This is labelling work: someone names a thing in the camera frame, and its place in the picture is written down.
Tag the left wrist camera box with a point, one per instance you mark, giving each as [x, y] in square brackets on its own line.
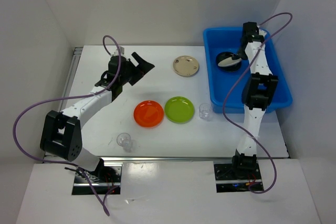
[121, 50]

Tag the beige plate with small motifs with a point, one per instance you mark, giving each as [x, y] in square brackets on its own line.
[185, 66]

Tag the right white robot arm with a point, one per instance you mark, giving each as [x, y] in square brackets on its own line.
[257, 95]

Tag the clear cup near bin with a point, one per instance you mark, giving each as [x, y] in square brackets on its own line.
[205, 111]

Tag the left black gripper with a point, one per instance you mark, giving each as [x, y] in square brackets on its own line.
[143, 66]

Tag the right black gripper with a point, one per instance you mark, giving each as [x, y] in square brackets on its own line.
[242, 54]

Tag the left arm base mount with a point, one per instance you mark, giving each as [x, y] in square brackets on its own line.
[110, 181]

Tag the clear cup front left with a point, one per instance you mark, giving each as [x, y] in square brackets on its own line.
[126, 142]

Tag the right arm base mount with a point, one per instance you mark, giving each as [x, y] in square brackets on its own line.
[228, 182]

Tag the beige plate with black patch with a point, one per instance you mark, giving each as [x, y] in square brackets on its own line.
[227, 61]

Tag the orange plate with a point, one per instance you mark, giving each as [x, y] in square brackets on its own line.
[148, 114]

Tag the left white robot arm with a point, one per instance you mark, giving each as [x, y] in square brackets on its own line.
[61, 134]

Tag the green plate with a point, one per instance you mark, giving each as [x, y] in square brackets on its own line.
[179, 110]

